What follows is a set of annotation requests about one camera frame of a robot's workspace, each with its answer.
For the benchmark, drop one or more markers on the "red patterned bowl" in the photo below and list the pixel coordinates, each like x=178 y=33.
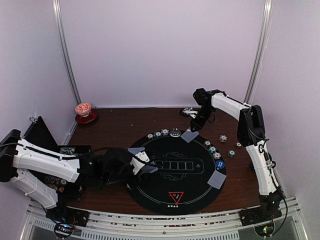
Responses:
x=83 y=109

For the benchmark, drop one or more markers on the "blue white chip top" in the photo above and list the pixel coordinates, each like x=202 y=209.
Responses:
x=165 y=132

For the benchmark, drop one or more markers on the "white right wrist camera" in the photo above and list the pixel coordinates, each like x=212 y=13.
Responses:
x=189 y=112

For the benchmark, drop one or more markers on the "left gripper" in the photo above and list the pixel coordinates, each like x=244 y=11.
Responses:
x=134 y=183

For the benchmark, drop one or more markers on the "single playing card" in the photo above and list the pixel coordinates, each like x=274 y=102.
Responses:
x=217 y=180

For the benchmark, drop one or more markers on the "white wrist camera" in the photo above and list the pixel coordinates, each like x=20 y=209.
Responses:
x=139 y=160
x=189 y=112

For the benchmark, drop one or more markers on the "blue playing card deck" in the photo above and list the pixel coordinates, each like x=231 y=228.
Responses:
x=147 y=169

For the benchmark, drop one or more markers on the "aluminium frame post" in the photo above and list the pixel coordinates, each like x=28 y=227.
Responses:
x=261 y=48
x=64 y=48

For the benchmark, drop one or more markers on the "playing card seat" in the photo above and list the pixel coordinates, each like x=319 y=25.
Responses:
x=136 y=150
x=189 y=136

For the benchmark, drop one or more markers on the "round black poker mat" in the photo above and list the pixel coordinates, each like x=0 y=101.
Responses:
x=182 y=167

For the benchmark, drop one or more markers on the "blue round blind button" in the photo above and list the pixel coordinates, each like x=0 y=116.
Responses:
x=219 y=164

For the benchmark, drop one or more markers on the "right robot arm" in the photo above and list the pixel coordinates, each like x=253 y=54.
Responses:
x=251 y=135

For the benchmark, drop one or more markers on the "blue white chip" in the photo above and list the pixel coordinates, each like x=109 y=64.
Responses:
x=165 y=132
x=217 y=155

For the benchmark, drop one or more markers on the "playing card top seat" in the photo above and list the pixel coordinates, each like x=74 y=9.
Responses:
x=189 y=136

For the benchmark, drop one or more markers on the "green chip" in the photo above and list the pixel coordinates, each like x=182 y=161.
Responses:
x=157 y=134
x=212 y=149

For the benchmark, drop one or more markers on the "green chip top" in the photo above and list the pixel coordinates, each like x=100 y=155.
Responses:
x=157 y=134

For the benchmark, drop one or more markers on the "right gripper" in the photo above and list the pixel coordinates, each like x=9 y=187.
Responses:
x=199 y=124

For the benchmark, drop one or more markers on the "right aluminium frame post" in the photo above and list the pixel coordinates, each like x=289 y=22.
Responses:
x=261 y=48

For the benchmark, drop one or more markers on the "clear acrylic dealer button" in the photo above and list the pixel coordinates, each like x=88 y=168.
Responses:
x=175 y=132

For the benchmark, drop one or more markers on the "black white chip stack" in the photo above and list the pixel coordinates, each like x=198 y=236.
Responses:
x=223 y=138

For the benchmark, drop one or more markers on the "red triangle marker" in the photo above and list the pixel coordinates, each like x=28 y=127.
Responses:
x=176 y=196

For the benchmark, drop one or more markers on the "front aluminium rail base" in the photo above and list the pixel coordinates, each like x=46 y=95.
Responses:
x=223 y=225

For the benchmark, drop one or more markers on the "left aluminium frame post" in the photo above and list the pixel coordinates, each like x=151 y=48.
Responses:
x=64 y=48

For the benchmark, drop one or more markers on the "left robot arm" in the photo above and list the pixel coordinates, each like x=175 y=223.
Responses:
x=19 y=159

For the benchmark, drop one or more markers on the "black poker chip case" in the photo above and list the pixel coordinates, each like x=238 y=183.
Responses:
x=39 y=135

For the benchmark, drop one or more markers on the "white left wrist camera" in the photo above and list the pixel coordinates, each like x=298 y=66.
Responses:
x=139 y=160

